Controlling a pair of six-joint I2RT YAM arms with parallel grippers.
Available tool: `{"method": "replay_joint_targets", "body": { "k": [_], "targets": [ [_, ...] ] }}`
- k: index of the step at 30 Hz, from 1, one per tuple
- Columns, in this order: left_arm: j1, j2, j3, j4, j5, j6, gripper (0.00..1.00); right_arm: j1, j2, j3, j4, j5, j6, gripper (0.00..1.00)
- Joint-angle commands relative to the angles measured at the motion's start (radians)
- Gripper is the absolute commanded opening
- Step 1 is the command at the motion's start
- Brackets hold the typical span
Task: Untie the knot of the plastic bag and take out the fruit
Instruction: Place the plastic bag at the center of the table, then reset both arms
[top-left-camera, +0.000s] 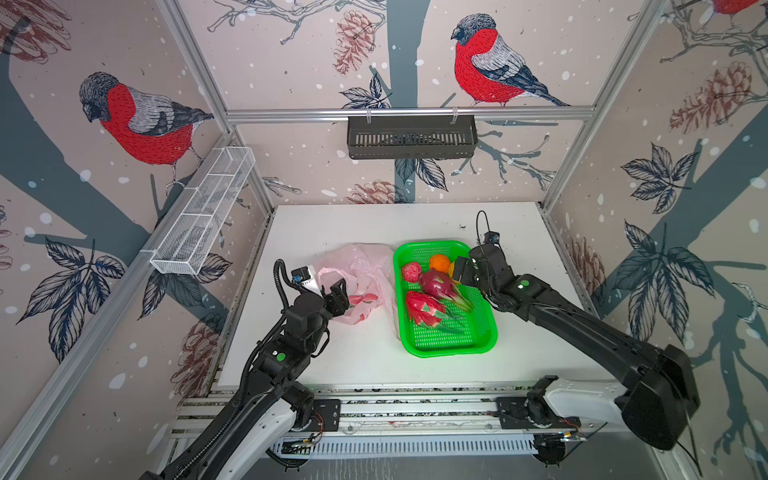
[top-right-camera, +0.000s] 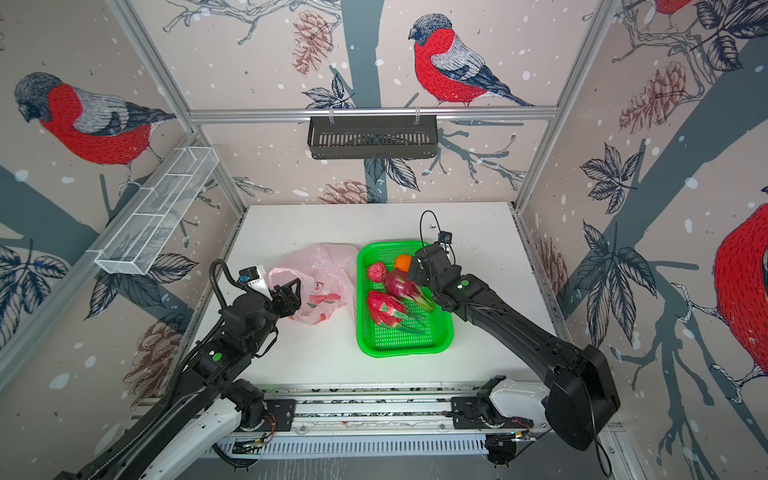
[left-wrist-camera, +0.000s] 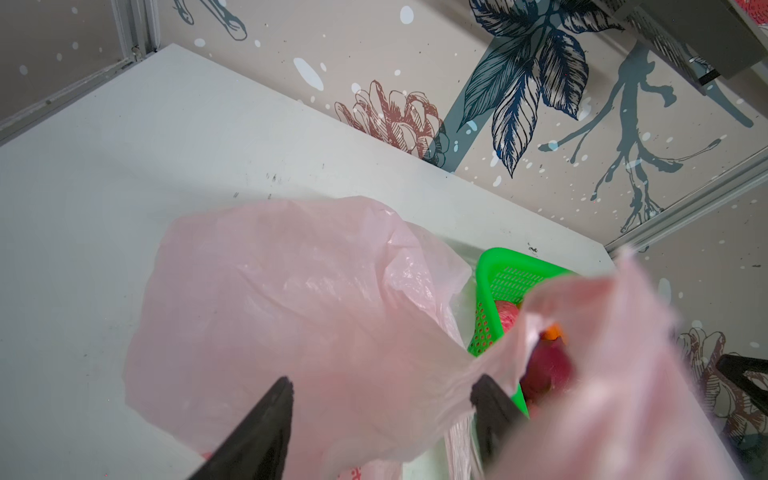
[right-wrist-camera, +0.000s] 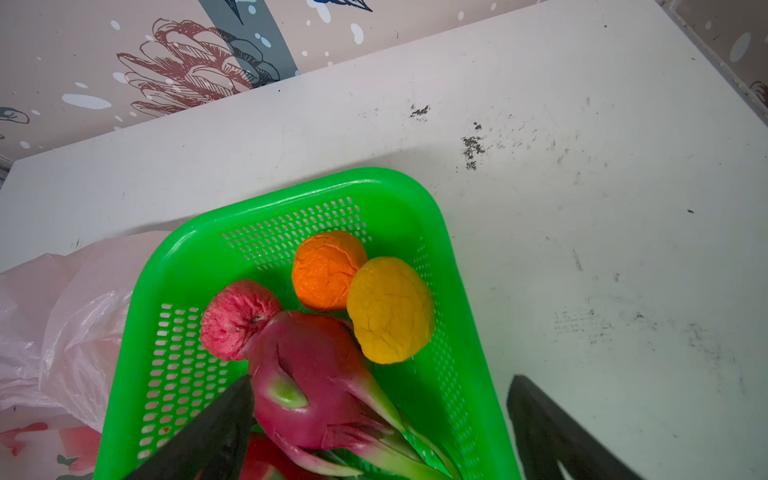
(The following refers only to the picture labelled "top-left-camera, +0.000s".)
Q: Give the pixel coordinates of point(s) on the green plastic basket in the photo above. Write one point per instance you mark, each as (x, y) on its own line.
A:
(480, 331)

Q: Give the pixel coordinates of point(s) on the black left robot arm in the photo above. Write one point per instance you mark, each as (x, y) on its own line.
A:
(269, 401)

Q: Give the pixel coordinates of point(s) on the white wire mesh shelf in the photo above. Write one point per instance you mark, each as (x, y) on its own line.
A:
(190, 239)

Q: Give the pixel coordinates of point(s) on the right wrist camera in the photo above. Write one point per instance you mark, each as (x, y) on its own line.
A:
(491, 237)

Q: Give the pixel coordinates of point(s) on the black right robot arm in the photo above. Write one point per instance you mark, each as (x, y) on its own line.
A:
(653, 391)

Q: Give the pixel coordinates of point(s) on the small red fruit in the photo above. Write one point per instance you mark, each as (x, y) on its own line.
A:
(411, 272)

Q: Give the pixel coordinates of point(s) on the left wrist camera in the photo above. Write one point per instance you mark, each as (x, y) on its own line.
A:
(306, 277)

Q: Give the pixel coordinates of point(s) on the orange fruit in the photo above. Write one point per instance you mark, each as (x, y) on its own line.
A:
(440, 263)

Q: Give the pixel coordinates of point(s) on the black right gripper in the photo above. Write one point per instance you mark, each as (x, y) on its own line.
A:
(466, 275)

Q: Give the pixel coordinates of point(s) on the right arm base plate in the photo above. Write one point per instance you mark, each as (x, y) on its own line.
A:
(523, 413)

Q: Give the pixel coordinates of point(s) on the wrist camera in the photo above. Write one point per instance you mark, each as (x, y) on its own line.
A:
(491, 237)
(306, 277)

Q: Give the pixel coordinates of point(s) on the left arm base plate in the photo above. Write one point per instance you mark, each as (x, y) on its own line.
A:
(318, 415)

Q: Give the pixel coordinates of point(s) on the pink plastic bag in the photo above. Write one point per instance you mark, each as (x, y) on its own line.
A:
(368, 272)

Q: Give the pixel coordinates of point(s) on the black hanging wire basket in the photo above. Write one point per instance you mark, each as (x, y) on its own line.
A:
(411, 137)

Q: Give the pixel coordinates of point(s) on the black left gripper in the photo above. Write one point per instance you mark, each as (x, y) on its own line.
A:
(337, 300)

